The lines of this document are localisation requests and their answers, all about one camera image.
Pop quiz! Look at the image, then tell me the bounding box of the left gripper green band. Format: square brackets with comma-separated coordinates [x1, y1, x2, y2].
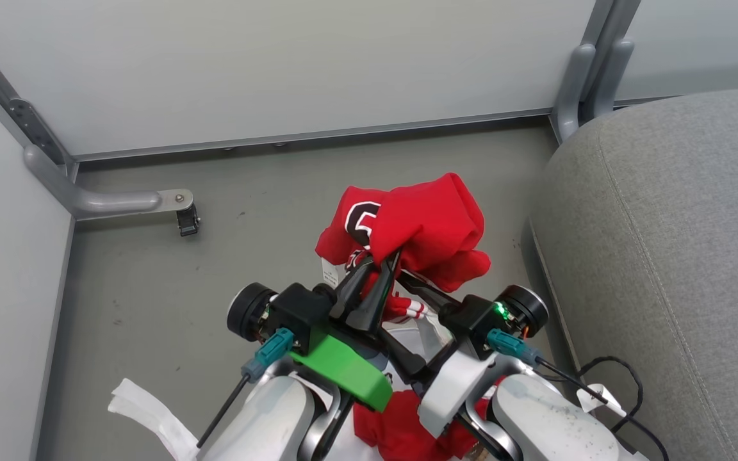
[268, 250, 404, 413]

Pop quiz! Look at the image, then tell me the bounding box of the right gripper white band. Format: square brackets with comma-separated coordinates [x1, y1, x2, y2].
[378, 270, 518, 440]

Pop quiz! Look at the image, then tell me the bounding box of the red sports jersey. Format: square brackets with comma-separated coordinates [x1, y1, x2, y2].
[315, 172, 493, 461]

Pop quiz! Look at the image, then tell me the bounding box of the black caster wheel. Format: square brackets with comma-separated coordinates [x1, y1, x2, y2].
[175, 204, 202, 238]

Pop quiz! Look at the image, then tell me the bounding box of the white fabric cloth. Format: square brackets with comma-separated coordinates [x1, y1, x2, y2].
[108, 377, 201, 461]

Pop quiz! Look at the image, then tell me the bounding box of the grey fabric sofa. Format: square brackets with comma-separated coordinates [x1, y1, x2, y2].
[521, 85, 738, 461]

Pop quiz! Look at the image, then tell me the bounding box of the grey curved partition foot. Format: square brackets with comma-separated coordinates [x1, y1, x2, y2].
[23, 144, 194, 222]

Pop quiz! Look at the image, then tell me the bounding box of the teal right cable connector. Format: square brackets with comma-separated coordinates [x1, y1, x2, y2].
[487, 328, 543, 368]

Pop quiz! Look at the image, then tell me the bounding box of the teal cable connector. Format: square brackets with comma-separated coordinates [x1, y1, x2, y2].
[241, 327, 297, 384]
[487, 328, 543, 368]

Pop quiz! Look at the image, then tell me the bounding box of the teal left cable connector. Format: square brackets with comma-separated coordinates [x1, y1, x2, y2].
[241, 327, 297, 384]

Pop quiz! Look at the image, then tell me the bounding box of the grey aluminium partition rail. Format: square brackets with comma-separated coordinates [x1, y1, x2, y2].
[614, 78, 738, 104]
[73, 108, 557, 163]

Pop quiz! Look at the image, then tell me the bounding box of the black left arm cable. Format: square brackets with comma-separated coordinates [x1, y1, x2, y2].
[196, 373, 251, 449]

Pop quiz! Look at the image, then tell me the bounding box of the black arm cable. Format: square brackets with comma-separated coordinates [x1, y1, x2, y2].
[196, 373, 251, 449]
[534, 355, 671, 461]

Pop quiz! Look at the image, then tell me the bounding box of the white cable label tag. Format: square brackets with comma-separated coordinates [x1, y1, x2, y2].
[576, 383, 627, 418]

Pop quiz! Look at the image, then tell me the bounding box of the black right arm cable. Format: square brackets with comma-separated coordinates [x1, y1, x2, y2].
[534, 355, 671, 461]

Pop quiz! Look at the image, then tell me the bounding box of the grey partition post bracket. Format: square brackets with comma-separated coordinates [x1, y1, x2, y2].
[550, 0, 642, 145]

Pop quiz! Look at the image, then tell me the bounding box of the grey hinged partition post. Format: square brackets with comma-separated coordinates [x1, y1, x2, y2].
[0, 16, 80, 183]

